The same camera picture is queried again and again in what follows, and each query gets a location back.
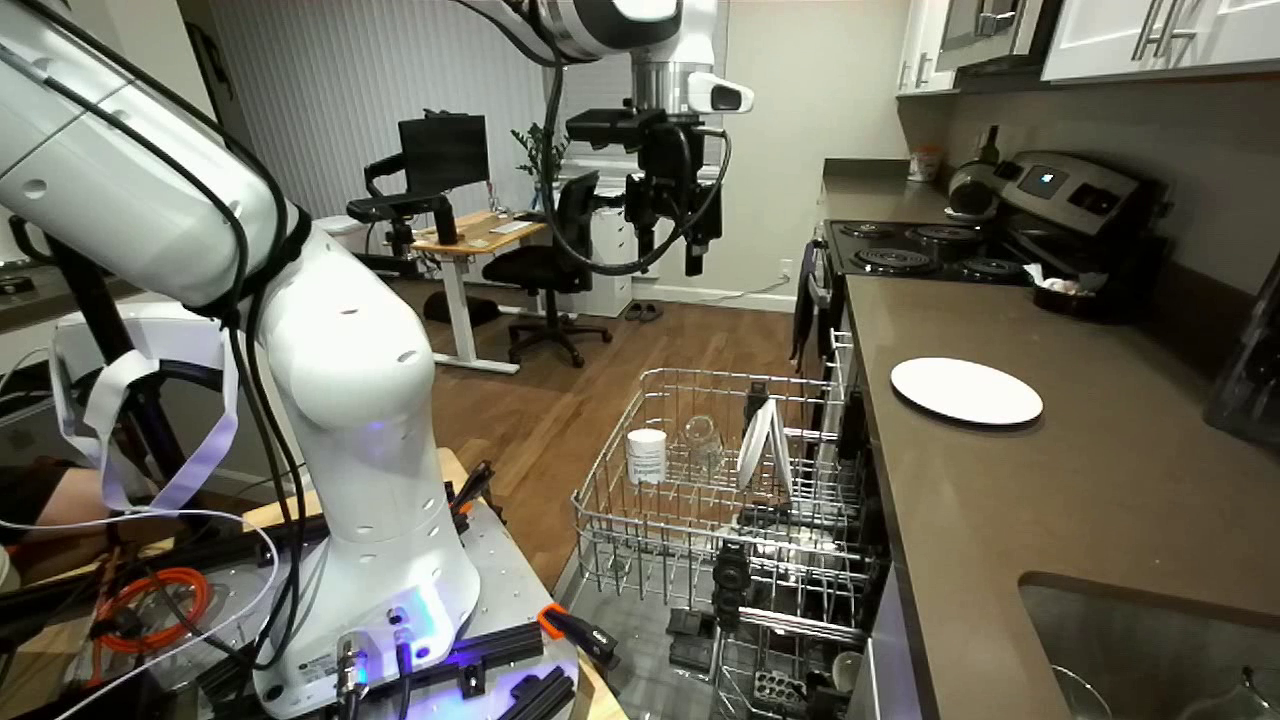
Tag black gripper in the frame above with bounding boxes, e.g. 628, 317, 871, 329
623, 114, 731, 280

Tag white dinner plate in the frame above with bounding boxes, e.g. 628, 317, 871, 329
731, 393, 793, 500
887, 352, 1049, 431

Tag dishwasher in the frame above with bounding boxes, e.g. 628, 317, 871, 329
548, 548, 887, 720

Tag black office chair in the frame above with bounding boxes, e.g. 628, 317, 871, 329
343, 107, 493, 265
478, 166, 621, 373

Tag green potted plant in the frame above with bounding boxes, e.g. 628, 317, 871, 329
508, 114, 573, 206

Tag wooden desk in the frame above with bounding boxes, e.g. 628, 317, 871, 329
403, 206, 553, 380

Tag clear drinking glass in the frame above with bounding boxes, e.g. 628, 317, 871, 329
674, 411, 725, 470

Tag small white cup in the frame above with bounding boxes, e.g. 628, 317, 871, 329
623, 422, 671, 488

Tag black and steel stove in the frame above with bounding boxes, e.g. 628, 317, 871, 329
793, 148, 1166, 380

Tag dark kettle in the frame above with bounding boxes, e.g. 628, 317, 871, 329
938, 123, 1011, 223

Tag white narrow upper cabinet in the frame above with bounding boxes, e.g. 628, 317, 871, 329
890, 0, 958, 98

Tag black clamp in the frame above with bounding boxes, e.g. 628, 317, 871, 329
442, 459, 499, 532

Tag steel microwave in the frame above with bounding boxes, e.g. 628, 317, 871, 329
926, 0, 1065, 79

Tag metal robot table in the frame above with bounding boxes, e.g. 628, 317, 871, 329
434, 497, 631, 720

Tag black pan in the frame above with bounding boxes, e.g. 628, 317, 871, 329
1028, 261, 1139, 322

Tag white upper cabinets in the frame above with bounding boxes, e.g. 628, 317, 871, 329
1034, 0, 1280, 89

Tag white sink base cabinet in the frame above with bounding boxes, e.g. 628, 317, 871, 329
863, 584, 933, 720

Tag steel kitchen sink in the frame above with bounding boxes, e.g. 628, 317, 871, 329
1017, 569, 1280, 720

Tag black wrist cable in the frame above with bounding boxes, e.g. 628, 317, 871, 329
535, 57, 739, 280

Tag wire dishwasher rack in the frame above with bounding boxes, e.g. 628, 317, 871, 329
566, 330, 887, 647

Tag silver cabinet handle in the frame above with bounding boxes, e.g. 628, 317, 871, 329
1128, 0, 1172, 69

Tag white strap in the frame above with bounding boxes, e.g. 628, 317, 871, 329
46, 330, 246, 529

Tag white cable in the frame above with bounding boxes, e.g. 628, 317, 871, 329
0, 504, 292, 720

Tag orange ring clamp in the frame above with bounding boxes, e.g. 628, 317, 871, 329
88, 565, 220, 659

